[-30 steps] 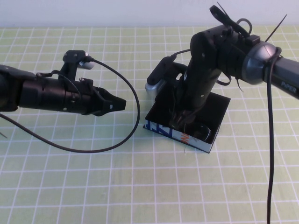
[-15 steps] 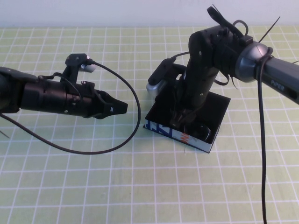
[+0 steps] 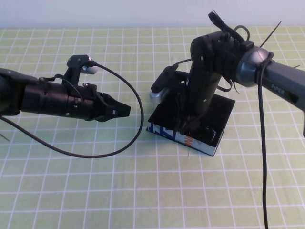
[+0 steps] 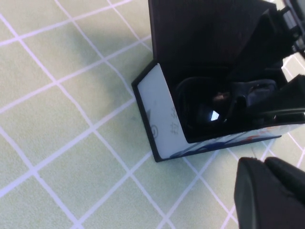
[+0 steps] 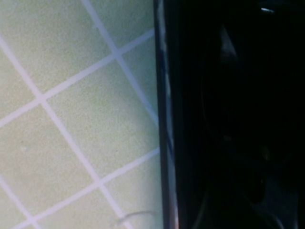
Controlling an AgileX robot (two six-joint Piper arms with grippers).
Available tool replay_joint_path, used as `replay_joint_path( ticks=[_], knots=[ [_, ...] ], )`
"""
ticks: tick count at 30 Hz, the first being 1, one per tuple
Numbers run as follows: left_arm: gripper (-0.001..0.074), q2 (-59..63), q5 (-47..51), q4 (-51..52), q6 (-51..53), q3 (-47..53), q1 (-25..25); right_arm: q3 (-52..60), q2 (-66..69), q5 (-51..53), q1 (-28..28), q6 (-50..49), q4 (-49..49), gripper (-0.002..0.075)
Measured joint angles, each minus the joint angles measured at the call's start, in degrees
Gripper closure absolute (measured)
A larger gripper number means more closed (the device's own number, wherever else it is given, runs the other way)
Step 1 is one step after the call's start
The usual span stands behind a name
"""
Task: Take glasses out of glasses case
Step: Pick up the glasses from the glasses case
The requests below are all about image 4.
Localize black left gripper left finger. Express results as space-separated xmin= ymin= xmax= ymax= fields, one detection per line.
xmin=234 ymin=156 xmax=305 ymax=229

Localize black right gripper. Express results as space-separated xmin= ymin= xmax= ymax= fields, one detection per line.
xmin=228 ymin=0 xmax=305 ymax=115

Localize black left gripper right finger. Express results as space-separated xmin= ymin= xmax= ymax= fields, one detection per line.
xmin=264 ymin=156 xmax=305 ymax=204

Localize black frame glasses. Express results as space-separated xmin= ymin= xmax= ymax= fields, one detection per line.
xmin=176 ymin=76 xmax=277 ymax=127

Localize black printed glasses case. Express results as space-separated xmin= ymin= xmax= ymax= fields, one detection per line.
xmin=132 ymin=0 xmax=305 ymax=163

